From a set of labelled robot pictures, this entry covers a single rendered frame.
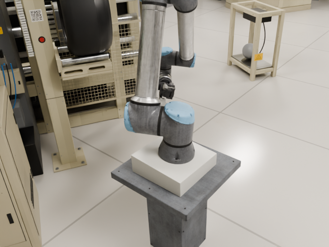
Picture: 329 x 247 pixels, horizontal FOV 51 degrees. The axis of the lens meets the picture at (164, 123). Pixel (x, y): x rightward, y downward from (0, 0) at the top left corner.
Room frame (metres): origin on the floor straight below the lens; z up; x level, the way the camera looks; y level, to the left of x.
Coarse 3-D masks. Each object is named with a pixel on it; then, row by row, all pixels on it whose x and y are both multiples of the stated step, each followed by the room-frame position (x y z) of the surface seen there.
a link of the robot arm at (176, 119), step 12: (168, 108) 1.42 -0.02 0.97; (180, 108) 1.43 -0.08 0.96; (192, 108) 1.45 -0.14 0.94; (168, 120) 1.39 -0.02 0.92; (180, 120) 1.37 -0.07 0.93; (192, 120) 1.40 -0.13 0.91; (168, 132) 1.37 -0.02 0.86; (180, 132) 1.36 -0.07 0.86; (192, 132) 1.41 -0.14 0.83; (180, 144) 1.37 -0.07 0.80
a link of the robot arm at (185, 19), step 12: (180, 0) 1.60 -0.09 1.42; (192, 0) 1.62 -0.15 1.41; (180, 12) 1.64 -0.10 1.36; (192, 12) 1.68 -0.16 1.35; (180, 24) 1.72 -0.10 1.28; (192, 24) 1.73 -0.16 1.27; (180, 36) 1.79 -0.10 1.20; (192, 36) 1.80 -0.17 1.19; (180, 48) 1.86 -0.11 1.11; (192, 48) 1.87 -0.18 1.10; (180, 60) 1.94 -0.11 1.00; (192, 60) 1.93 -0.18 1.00
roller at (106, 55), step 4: (108, 52) 2.36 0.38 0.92; (80, 56) 2.30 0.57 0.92; (84, 56) 2.30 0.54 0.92; (88, 56) 2.31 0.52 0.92; (92, 56) 2.31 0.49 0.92; (96, 56) 2.32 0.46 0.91; (100, 56) 2.33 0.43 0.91; (104, 56) 2.33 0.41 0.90; (108, 56) 2.34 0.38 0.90; (64, 60) 2.25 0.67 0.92; (68, 60) 2.26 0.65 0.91; (72, 60) 2.26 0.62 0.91; (76, 60) 2.27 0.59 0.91; (80, 60) 2.28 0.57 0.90; (84, 60) 2.29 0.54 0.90; (88, 60) 2.30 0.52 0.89; (92, 60) 2.31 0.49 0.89; (64, 64) 2.24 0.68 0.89; (68, 64) 2.25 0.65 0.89
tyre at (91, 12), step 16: (64, 0) 2.21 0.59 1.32; (80, 0) 2.21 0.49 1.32; (96, 0) 2.23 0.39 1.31; (64, 16) 2.19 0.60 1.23; (80, 16) 2.17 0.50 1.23; (96, 16) 2.20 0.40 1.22; (64, 32) 2.54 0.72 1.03; (80, 32) 2.17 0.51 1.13; (96, 32) 2.20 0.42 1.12; (112, 32) 2.29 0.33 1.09; (80, 48) 2.21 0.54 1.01; (96, 48) 2.26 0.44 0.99
